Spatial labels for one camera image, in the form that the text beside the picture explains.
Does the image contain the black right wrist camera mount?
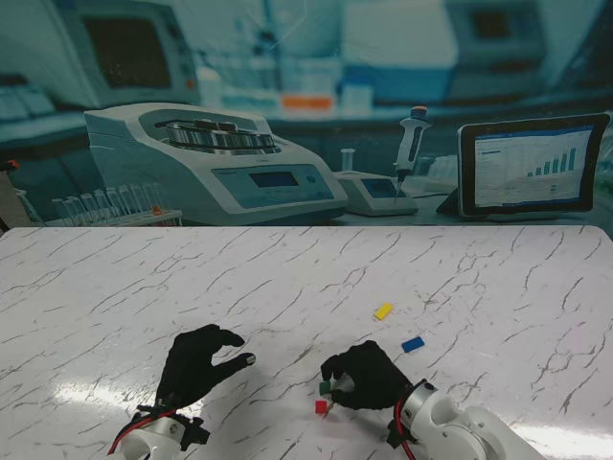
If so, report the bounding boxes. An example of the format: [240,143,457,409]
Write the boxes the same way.
[385,419,406,449]

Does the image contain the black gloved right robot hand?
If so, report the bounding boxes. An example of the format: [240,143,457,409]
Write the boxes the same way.
[319,339,414,412]

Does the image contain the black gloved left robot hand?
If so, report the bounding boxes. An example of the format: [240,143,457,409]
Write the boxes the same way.
[156,324,258,409]

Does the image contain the red left arm cable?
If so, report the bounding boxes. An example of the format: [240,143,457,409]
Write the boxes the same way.
[107,411,178,456]

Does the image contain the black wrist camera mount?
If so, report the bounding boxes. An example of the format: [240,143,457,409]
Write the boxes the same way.
[385,419,406,449]
[180,415,212,451]

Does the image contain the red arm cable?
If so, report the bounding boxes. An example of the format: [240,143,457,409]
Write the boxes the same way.
[107,411,178,456]
[393,400,417,460]

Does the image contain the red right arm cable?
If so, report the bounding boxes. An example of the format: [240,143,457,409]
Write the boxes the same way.
[393,400,417,460]

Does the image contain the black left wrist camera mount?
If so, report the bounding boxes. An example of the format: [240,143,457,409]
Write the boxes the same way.
[180,415,212,451]

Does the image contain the printed laboratory backdrop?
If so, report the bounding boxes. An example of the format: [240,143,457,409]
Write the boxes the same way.
[0,0,613,229]

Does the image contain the grey post with orange cap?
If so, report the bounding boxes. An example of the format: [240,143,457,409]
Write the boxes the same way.
[0,159,23,229]

